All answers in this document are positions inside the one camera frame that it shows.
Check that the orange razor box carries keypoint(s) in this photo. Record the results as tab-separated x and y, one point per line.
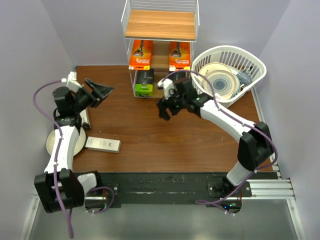
141	55
179	56

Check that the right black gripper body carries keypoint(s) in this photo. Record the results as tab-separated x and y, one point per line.
174	97

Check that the silver grey box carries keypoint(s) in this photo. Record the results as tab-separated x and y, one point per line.
103	144

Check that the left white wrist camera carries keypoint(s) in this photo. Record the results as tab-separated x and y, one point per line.
71	82

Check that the white wire wooden shelf unit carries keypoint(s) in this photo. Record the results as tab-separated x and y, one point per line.
160	21

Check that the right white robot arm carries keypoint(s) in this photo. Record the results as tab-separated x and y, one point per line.
254	139

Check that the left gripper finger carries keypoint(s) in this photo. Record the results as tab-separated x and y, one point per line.
99	98
98	88

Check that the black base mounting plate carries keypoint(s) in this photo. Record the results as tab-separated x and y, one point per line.
157	188

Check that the cream plate on table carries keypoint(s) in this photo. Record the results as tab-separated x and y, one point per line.
80	143

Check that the grey object in basket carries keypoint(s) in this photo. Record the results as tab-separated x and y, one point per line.
244	78

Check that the blue ringed plate in basket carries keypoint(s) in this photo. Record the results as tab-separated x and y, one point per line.
224	84

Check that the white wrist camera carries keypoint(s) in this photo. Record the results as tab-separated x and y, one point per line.
71	82
168	87

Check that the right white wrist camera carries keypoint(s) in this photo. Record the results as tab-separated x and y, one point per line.
168	87

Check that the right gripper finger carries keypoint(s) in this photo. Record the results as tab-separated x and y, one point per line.
175	105
162	108

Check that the white small box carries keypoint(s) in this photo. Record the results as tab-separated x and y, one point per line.
85	119

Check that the cream plate in basket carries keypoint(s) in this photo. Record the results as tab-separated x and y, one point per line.
212	68

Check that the white plastic slatted basket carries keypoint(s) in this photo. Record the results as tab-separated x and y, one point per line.
237	59

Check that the black green razor box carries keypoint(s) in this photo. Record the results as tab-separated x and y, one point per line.
144	85
177	76

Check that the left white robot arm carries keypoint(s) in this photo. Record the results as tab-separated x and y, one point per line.
58	188

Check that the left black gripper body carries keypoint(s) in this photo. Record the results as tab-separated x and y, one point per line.
84	99

